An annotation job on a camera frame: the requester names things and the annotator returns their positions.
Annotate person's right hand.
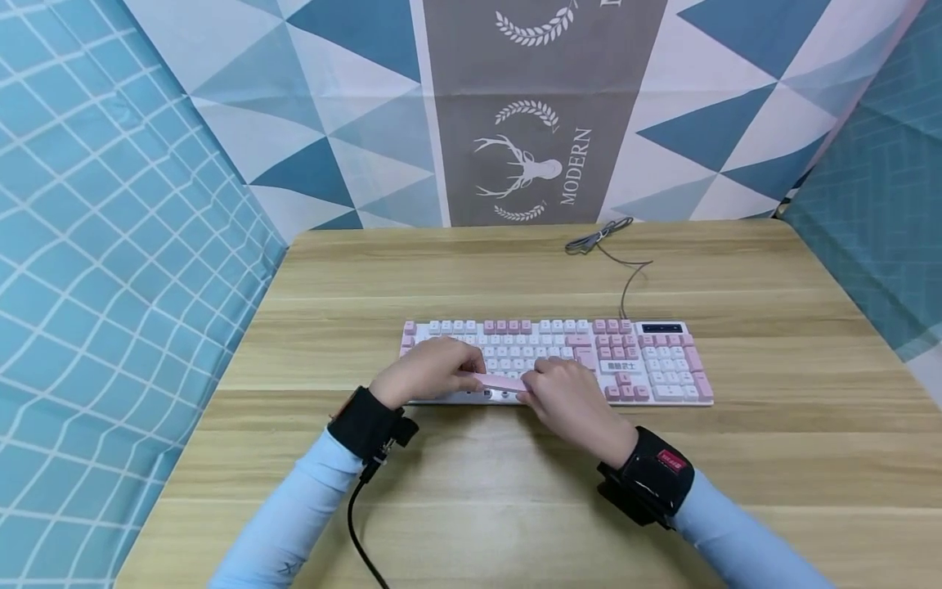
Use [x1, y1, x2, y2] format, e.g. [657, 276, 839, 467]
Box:
[516, 356, 640, 470]

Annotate person's left hand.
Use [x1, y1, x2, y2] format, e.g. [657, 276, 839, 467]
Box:
[368, 336, 487, 411]

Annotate person's right forearm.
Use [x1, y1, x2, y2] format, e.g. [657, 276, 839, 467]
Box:
[668, 468, 837, 589]

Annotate person's left forearm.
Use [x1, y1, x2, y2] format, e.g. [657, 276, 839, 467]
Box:
[207, 428, 366, 589]

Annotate black wrist band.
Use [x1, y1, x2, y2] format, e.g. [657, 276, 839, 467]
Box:
[327, 386, 420, 589]
[596, 425, 696, 531]

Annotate pink and white keyboard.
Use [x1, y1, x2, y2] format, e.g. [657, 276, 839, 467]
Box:
[398, 318, 715, 407]

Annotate grey keyboard cable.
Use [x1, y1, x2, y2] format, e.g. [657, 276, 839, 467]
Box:
[565, 217, 655, 321]

